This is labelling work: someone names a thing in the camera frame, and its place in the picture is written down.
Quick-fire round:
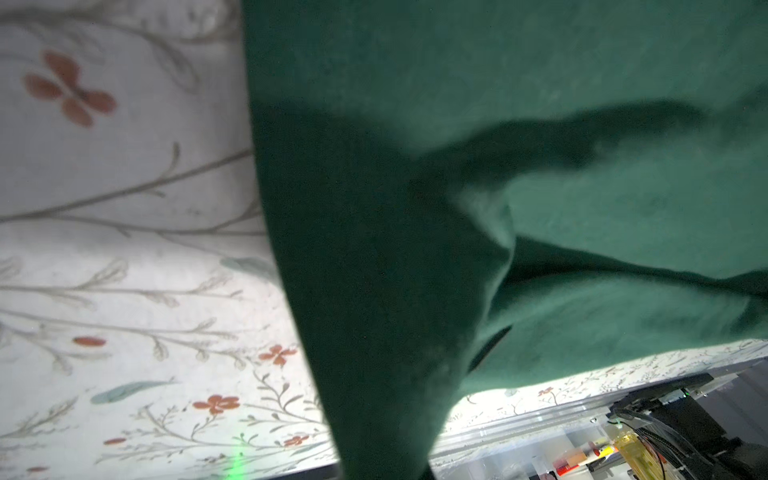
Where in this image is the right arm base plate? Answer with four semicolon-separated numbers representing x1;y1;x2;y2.
608;373;767;479

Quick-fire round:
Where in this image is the aluminium mounting rail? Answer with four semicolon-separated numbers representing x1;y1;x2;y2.
430;358;767;469

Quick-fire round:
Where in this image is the green t-shirt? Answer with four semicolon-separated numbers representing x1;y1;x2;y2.
242;1;767;479

